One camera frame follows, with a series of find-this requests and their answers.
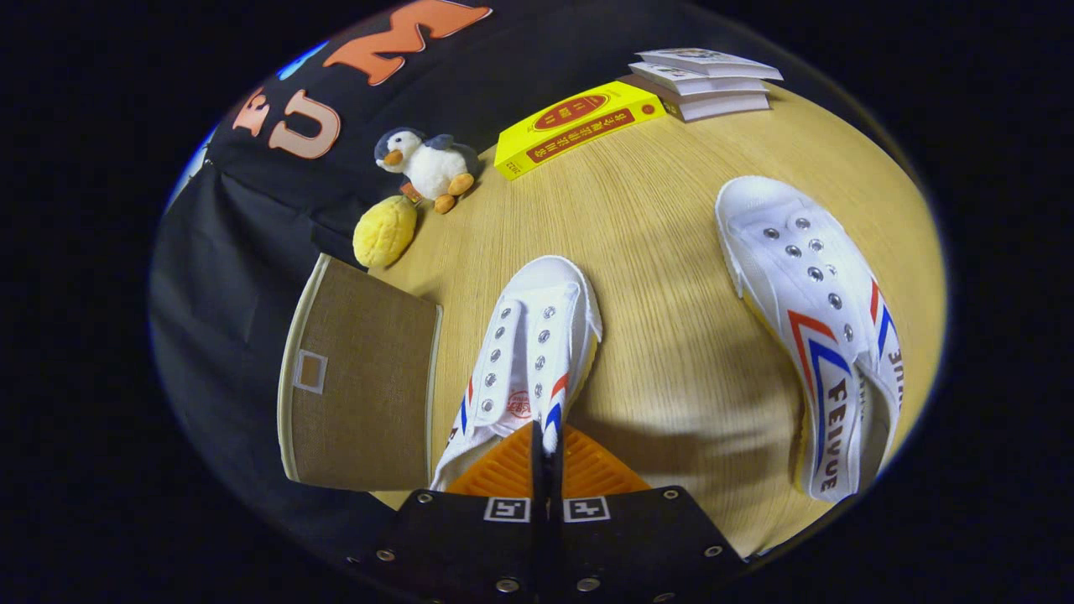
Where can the brown fabric storage box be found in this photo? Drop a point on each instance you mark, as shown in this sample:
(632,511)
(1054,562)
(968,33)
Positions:
(369,377)

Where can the penguin plush toy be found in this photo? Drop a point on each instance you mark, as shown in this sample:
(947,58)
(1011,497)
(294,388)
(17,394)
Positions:
(432,168)

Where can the black backdrop cloth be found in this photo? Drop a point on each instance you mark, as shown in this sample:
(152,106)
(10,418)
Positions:
(252,218)

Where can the white striped canvas shoe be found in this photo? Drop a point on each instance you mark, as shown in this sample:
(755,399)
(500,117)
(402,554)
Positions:
(805,285)
(537,335)

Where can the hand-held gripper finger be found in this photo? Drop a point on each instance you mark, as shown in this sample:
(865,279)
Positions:
(558,486)
(537,478)

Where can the yellow bread plush toy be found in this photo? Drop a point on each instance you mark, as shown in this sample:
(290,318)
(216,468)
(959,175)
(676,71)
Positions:
(384,232)

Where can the yellow book with red label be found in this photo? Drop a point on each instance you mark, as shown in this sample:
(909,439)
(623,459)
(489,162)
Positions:
(579,122)

